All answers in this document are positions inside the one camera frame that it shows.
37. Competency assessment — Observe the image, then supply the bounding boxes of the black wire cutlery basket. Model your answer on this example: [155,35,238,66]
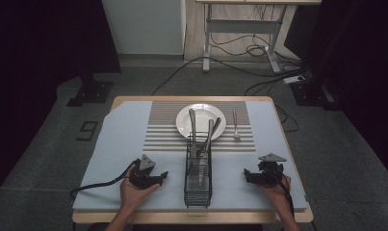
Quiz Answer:
[183,131,214,209]

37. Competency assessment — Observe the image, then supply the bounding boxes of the striped placemat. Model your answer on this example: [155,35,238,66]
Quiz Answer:
[142,100,257,154]

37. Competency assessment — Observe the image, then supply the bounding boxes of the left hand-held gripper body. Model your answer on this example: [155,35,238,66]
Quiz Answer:
[129,154,158,190]

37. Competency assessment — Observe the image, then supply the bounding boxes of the white plate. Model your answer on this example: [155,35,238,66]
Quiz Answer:
[175,102,227,141]

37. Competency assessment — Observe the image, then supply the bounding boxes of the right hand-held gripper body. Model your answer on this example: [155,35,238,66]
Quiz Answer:
[257,152,288,188]

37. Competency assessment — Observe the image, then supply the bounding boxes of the silver fork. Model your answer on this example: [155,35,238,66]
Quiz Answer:
[231,109,242,142]

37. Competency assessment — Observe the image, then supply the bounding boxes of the white power strip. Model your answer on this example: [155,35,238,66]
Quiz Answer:
[282,74,307,86]

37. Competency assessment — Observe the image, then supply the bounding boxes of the dark curtain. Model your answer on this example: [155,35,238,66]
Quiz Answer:
[283,0,388,184]
[0,0,122,200]

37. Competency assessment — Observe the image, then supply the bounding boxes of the light blue foam mat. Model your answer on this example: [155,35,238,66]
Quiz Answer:
[71,100,308,214]

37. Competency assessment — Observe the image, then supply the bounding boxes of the white metal-framed desk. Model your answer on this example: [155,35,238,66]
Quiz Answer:
[195,0,323,74]

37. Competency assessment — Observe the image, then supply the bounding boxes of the silver table knife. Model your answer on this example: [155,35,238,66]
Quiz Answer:
[198,118,215,187]

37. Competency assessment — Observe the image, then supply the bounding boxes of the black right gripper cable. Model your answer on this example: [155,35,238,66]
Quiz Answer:
[273,172,296,217]

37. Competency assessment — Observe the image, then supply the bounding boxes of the wooden table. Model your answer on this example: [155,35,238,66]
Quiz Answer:
[71,94,314,225]

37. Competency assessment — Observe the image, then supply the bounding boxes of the person's left hand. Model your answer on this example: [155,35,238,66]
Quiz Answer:
[119,165,161,214]

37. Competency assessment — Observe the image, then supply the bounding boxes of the black stand base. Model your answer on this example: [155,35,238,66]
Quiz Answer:
[289,76,343,112]
[65,74,116,108]

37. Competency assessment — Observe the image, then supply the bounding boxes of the black floor cables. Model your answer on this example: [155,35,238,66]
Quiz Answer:
[150,30,308,133]

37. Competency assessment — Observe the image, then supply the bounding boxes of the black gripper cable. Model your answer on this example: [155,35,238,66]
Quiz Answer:
[273,172,296,217]
[69,158,142,200]

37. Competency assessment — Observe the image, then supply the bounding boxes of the silver cutlery piece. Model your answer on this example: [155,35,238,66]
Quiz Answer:
[188,108,199,162]
[196,116,222,159]

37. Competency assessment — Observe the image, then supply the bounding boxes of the white cabinet panel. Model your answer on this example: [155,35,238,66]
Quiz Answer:
[101,0,187,56]

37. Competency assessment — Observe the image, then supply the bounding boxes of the person's right hand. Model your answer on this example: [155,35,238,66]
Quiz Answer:
[257,174,293,206]

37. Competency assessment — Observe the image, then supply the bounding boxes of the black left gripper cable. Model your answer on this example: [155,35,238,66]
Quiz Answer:
[69,158,142,200]

